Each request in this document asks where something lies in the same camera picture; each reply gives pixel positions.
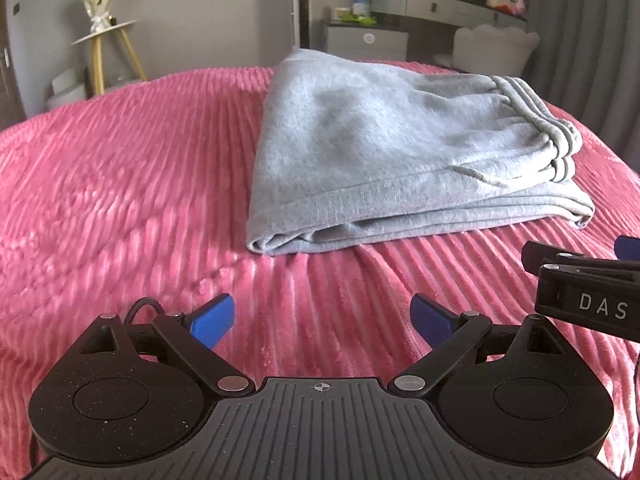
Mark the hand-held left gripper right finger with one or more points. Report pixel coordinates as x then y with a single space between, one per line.
431 320

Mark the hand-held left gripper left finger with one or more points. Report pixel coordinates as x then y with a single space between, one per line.
214 321

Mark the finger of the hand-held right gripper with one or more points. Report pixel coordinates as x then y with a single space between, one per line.
629 247
575 256

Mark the grey pants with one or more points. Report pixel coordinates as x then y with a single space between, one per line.
390 150

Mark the pink ribbed blanket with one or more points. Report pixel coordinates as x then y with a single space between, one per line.
125 185

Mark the grey curtain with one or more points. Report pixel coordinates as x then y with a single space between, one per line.
585 35

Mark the white scalloped chair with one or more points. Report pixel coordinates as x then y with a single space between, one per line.
495 47

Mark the pink plush toy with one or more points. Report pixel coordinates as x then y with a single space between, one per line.
519 2

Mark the red and white pouch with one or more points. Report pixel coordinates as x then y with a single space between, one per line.
497 1

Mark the grey dressing table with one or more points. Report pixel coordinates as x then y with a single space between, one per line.
440 12

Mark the grey nightstand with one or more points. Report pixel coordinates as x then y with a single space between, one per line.
367 40

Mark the side table with yellow legs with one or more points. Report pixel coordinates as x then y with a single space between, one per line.
107 50

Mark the green packet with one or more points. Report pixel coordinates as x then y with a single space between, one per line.
364 19

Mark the white and green box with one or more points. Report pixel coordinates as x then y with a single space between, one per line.
342 14

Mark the blue and white packet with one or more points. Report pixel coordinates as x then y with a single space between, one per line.
362 2

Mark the cream wrapped bouquet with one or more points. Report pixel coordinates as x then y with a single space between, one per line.
97 0

